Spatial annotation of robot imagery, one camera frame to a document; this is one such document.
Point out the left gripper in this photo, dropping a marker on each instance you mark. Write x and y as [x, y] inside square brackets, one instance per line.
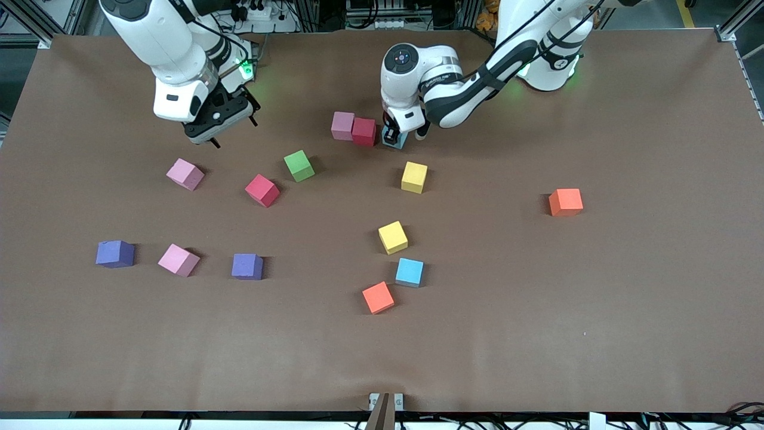
[391, 131]

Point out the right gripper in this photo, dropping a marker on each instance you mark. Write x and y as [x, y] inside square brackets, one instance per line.
[215, 143]

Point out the blue foam cube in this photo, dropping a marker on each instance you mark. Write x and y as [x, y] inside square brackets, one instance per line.
[401, 143]
[409, 272]

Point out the red foam cube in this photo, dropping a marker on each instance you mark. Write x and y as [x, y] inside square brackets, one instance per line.
[262, 190]
[364, 132]

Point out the pink foam cube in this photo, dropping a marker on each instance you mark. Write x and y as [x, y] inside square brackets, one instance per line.
[185, 174]
[178, 260]
[342, 126]

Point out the yellow foam cube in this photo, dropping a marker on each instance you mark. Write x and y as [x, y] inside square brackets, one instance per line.
[393, 237]
[414, 177]

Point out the green foam cube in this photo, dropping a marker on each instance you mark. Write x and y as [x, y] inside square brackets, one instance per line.
[299, 165]

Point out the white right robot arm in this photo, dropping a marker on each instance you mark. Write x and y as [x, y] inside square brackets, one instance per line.
[155, 36]

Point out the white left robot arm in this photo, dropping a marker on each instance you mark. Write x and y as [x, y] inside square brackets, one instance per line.
[412, 89]

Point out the metal equipment rack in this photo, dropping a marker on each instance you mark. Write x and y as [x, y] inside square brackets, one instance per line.
[382, 24]

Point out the white power strip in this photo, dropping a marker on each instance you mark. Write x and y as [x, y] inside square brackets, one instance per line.
[274, 25]

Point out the purple foam cube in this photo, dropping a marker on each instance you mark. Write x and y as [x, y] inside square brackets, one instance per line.
[247, 266]
[115, 254]

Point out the pile of orange objects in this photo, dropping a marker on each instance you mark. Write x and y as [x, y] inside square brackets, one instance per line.
[486, 18]

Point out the orange foam cube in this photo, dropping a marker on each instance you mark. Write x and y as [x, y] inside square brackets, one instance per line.
[565, 202]
[378, 297]

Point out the brown paper table cover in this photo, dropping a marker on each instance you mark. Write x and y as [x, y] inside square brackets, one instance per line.
[537, 334]

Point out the aluminium frame post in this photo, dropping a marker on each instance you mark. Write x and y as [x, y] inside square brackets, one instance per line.
[42, 33]
[731, 27]

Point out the metal table edge bracket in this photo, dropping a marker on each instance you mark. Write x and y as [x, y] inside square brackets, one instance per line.
[385, 401]

